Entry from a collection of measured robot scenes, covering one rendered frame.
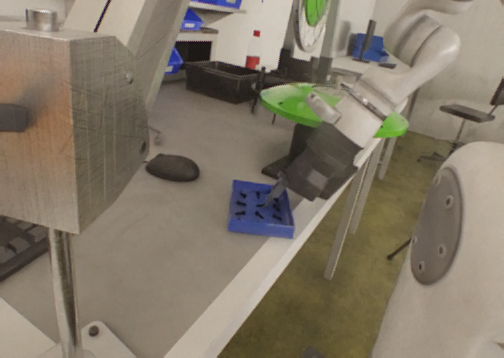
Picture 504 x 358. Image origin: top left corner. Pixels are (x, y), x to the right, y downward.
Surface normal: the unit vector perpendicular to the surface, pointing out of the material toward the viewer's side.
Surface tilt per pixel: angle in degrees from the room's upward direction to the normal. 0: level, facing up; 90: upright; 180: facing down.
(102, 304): 0
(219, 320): 0
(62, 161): 90
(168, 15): 49
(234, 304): 0
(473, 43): 90
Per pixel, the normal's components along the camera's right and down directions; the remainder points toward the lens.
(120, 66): 0.98, 0.19
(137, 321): 0.15, -0.91
